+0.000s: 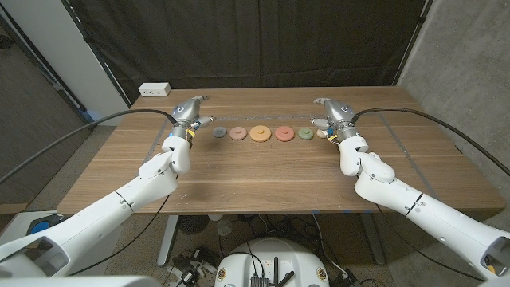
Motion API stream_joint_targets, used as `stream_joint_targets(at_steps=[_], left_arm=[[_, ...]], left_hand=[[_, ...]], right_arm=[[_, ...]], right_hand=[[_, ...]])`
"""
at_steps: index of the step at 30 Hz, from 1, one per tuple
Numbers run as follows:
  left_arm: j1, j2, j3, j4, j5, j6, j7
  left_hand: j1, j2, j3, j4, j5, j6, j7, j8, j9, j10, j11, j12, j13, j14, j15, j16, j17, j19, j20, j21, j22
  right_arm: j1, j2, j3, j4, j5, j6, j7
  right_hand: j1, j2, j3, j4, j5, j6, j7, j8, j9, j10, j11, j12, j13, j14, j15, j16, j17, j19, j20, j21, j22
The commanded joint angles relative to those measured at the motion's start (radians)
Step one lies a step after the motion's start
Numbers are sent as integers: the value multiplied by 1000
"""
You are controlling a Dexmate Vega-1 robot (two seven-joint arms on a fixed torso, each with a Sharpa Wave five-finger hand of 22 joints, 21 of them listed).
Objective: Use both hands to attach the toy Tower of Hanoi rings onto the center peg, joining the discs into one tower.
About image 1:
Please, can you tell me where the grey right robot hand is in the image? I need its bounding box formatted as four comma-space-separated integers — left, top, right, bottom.
310, 97, 359, 141

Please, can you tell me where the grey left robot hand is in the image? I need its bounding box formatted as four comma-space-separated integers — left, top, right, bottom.
171, 95, 216, 140

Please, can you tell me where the red toy disc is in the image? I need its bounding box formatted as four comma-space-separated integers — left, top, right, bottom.
274, 125, 296, 143

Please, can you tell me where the pink toy disc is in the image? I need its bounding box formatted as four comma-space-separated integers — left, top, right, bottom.
229, 126, 249, 141

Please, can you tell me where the large orange toy disc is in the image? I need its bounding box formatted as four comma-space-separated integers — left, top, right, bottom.
249, 124, 273, 144

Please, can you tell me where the white power strip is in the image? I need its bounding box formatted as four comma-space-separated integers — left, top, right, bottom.
138, 82, 172, 97

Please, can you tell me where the black curtain backdrop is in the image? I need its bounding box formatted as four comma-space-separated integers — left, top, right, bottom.
63, 0, 434, 105

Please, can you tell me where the black backdrop pole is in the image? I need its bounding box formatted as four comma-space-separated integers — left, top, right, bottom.
60, 0, 133, 109
392, 0, 434, 86

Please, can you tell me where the small black floor fan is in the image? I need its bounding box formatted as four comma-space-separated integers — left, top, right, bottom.
178, 214, 211, 235

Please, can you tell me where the white table leg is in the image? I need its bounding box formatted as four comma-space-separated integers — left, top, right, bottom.
156, 214, 180, 268

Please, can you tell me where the grey table leg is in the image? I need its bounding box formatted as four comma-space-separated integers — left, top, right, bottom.
359, 213, 386, 266

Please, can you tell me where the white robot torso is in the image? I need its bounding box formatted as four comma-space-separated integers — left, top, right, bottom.
214, 238, 331, 287

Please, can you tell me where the black device with blue disc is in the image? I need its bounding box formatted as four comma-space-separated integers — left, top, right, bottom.
25, 214, 65, 236

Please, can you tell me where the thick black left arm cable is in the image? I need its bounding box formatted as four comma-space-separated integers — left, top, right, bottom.
0, 108, 179, 185

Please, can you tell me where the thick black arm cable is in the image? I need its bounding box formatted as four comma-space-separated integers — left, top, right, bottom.
350, 106, 510, 177
0, 108, 179, 185

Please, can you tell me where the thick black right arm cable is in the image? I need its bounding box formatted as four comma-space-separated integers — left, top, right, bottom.
350, 106, 510, 177

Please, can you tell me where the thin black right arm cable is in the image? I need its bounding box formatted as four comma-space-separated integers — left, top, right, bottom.
374, 202, 485, 282

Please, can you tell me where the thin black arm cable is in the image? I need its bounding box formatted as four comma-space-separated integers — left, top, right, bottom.
67, 175, 180, 277
374, 202, 485, 282

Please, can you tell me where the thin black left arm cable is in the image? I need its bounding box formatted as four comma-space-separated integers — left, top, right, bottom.
67, 175, 180, 277

